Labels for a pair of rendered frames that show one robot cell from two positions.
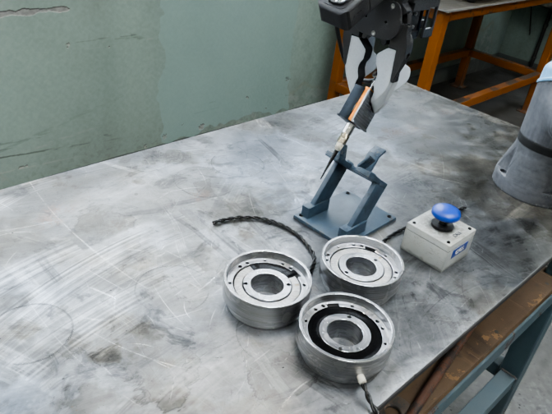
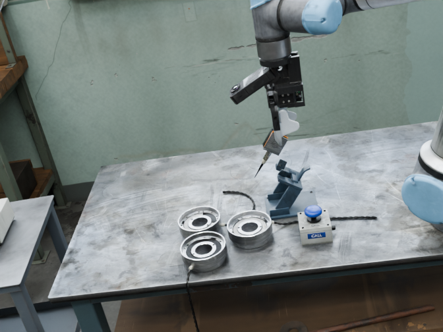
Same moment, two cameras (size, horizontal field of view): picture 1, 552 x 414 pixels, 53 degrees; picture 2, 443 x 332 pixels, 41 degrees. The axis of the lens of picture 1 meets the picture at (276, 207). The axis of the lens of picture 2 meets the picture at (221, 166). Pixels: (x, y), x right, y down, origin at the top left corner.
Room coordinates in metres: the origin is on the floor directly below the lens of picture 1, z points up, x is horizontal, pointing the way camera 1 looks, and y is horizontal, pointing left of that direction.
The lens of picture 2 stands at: (-0.14, -1.01, 1.64)
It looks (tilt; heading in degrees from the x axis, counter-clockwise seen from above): 29 degrees down; 54
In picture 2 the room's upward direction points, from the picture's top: 11 degrees counter-clockwise
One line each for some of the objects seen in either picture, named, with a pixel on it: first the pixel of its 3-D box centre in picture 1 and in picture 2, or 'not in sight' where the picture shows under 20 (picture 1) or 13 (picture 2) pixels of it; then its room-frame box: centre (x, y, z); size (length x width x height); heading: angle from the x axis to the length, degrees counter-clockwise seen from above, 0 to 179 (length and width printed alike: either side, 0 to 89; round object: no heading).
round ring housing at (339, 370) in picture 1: (343, 338); (204, 252); (0.45, -0.09, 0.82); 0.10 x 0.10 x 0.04
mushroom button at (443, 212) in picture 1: (443, 223); (314, 217); (0.66, -0.24, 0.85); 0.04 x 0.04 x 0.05
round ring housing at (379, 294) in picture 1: (360, 271); (250, 230); (0.57, -0.12, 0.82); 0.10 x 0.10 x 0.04
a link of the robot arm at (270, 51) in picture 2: not in sight; (273, 46); (0.72, -0.11, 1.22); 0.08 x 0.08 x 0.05
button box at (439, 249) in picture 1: (440, 236); (317, 226); (0.67, -0.24, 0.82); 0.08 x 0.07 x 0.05; 137
